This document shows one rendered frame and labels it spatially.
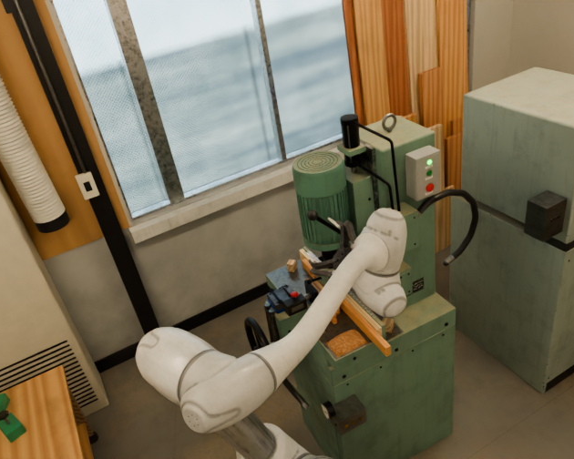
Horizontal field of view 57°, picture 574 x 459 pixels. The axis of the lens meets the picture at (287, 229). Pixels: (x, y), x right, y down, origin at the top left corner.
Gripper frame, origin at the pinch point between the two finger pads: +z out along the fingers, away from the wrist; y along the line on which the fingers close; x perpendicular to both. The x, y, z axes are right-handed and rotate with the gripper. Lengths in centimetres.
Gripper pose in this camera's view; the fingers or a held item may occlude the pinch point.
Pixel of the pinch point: (320, 238)
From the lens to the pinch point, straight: 171.3
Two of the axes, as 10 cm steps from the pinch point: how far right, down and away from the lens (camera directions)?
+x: -7.0, -3.9, -6.0
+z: -4.4, -4.3, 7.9
